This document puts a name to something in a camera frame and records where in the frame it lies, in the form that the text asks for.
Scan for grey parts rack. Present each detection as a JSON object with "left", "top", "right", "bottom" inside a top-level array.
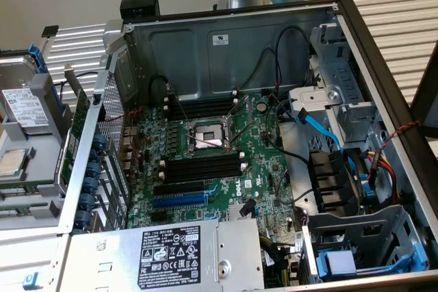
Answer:
[{"left": 0, "top": 72, "right": 75, "bottom": 232}]

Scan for CPU socket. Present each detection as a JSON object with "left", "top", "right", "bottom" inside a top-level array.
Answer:
[{"left": 183, "top": 116, "right": 237, "bottom": 157}]

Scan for silver CPU chip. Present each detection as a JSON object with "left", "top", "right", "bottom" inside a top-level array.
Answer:
[{"left": 0, "top": 149, "right": 29, "bottom": 179}]

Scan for long black expansion slot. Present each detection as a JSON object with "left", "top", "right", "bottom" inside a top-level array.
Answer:
[{"left": 153, "top": 181, "right": 207, "bottom": 196}]

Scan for open metal PC case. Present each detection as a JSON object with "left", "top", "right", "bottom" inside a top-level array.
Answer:
[{"left": 56, "top": 0, "right": 438, "bottom": 292}]

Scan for black table cable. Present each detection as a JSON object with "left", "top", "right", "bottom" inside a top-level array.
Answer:
[{"left": 58, "top": 70, "right": 101, "bottom": 102}]

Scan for grey power supply unit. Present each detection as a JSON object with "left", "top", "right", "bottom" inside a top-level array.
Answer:
[{"left": 56, "top": 218, "right": 266, "bottom": 292}]

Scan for green RAM stick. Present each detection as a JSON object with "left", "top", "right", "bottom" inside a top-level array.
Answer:
[
  {"left": 0, "top": 185, "right": 28, "bottom": 197},
  {"left": 0, "top": 204, "right": 48, "bottom": 218}
]

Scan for small black box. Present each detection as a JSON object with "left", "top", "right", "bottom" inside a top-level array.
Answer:
[{"left": 119, "top": 0, "right": 162, "bottom": 20}]

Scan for blue expansion slot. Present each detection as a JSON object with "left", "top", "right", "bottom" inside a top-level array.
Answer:
[{"left": 152, "top": 193, "right": 209, "bottom": 209}]

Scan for dark panel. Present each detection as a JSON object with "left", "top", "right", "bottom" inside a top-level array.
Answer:
[{"left": 409, "top": 39, "right": 438, "bottom": 140}]

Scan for blue case latch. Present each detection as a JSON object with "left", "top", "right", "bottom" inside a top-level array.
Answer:
[{"left": 22, "top": 271, "right": 40, "bottom": 292}]

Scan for thin metal locking lever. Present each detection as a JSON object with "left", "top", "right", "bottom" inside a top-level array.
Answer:
[
  {"left": 169, "top": 89, "right": 192, "bottom": 125},
  {"left": 228, "top": 123, "right": 261, "bottom": 146}
]

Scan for grey metal disk bay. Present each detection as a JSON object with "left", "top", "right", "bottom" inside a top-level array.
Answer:
[{"left": 302, "top": 204, "right": 429, "bottom": 284}]

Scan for blue SATA wire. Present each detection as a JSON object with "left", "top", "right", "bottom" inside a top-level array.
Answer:
[{"left": 296, "top": 107, "right": 372, "bottom": 204}]

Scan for blue disk caddy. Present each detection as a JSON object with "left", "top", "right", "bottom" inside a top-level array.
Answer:
[{"left": 315, "top": 242, "right": 429, "bottom": 280}]

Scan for grey corner bracket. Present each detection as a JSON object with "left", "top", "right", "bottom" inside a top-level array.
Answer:
[{"left": 101, "top": 19, "right": 125, "bottom": 54}]

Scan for black wire with plug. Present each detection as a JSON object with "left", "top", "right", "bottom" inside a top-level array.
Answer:
[{"left": 239, "top": 198, "right": 257, "bottom": 218}]

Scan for blue disk bracket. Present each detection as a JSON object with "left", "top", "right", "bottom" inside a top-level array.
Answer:
[{"left": 26, "top": 42, "right": 66, "bottom": 116}]

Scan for thin red wire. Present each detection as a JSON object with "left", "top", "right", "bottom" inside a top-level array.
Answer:
[{"left": 103, "top": 106, "right": 144, "bottom": 124}]

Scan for silver hard disk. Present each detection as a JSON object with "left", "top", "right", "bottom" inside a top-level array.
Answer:
[{"left": 0, "top": 55, "right": 51, "bottom": 136}]

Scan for blue card retainer clip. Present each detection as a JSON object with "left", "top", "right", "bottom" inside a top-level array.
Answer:
[
  {"left": 79, "top": 192, "right": 97, "bottom": 210},
  {"left": 88, "top": 133, "right": 108, "bottom": 153},
  {"left": 84, "top": 161, "right": 103, "bottom": 179},
  {"left": 74, "top": 210, "right": 93, "bottom": 230},
  {"left": 83, "top": 177, "right": 101, "bottom": 194}
]

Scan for silver chipset heatsink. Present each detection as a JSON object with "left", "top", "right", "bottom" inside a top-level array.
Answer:
[{"left": 225, "top": 202, "right": 257, "bottom": 222}]

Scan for yellow black power wires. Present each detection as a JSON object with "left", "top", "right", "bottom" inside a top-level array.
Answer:
[{"left": 258, "top": 233, "right": 296, "bottom": 288}]

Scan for short looped black wire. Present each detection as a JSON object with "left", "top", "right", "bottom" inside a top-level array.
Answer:
[{"left": 148, "top": 74, "right": 171, "bottom": 102}]

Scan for metal socket cover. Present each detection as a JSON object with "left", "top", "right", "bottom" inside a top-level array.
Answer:
[{"left": 227, "top": 94, "right": 255, "bottom": 126}]

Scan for green Dell motherboard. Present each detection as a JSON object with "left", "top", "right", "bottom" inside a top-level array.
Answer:
[{"left": 123, "top": 90, "right": 305, "bottom": 240}]

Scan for red black twisted wire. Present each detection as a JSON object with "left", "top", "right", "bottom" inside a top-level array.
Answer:
[{"left": 380, "top": 120, "right": 424, "bottom": 157}]

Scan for long black wire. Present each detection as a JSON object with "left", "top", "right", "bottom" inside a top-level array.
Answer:
[
  {"left": 272, "top": 26, "right": 311, "bottom": 96},
  {"left": 238, "top": 48, "right": 279, "bottom": 92}
]

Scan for red yellow power wires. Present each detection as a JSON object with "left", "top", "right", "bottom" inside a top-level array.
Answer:
[{"left": 366, "top": 149, "right": 402, "bottom": 204}]

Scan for metal optical drive bay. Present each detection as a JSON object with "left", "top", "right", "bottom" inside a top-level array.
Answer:
[{"left": 287, "top": 23, "right": 379, "bottom": 144}]

